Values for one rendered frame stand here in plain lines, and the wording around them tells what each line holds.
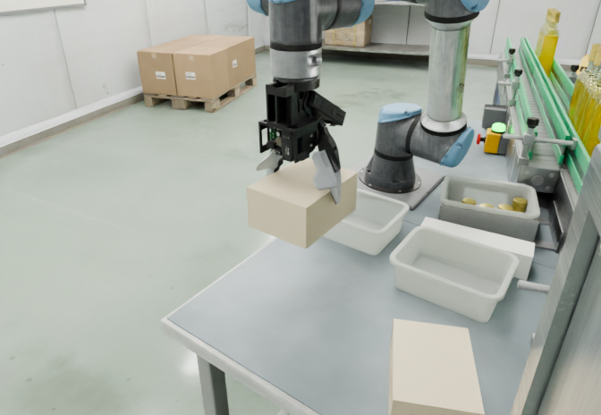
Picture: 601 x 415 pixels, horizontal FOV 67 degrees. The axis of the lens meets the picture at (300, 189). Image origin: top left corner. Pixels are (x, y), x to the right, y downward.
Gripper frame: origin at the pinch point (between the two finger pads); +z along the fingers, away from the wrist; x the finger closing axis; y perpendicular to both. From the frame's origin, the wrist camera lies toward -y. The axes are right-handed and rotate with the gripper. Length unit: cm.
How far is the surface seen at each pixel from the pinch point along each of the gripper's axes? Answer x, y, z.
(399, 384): 25.3, 12.5, 18.1
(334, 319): 6.9, 0.0, 25.7
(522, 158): 24, -64, 11
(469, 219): 18, -43, 21
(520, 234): 30, -46, 22
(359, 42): -280, -534, 73
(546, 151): 27, -80, 13
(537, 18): -79, -657, 39
